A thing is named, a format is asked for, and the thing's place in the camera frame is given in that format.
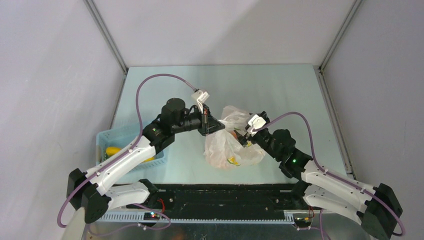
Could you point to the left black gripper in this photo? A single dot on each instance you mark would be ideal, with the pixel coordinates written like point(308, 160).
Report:
point(209, 124)

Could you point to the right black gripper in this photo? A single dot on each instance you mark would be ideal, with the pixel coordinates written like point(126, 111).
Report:
point(243, 140)

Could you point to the white plastic bag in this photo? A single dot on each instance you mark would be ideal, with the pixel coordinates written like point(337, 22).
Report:
point(222, 149)

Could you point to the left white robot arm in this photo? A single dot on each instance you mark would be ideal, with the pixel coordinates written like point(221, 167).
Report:
point(94, 190)

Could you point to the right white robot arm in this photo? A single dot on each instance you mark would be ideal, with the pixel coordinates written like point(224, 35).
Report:
point(375, 208)

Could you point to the fake yellow mango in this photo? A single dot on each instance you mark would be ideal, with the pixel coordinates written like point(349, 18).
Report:
point(149, 159)

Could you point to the fake yellow lemon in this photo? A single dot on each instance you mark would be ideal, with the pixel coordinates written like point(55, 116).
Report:
point(111, 150)

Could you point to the light blue plastic basket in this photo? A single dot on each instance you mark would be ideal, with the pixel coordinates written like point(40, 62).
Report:
point(120, 137)

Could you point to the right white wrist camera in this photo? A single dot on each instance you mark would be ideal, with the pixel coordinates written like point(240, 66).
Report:
point(254, 123)

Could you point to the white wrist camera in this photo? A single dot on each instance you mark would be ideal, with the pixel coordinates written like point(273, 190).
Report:
point(200, 96)
point(254, 123)

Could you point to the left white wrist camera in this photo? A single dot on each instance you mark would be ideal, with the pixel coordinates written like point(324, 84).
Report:
point(200, 96)

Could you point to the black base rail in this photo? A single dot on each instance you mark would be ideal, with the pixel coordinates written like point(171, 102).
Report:
point(239, 202)

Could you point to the left aluminium frame post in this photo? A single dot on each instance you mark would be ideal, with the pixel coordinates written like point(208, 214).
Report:
point(106, 34)

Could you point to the aluminium frame post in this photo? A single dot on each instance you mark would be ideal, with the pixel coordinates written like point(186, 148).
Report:
point(340, 34)
point(106, 34)

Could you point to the right aluminium frame post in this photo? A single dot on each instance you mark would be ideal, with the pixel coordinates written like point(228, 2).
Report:
point(340, 34)

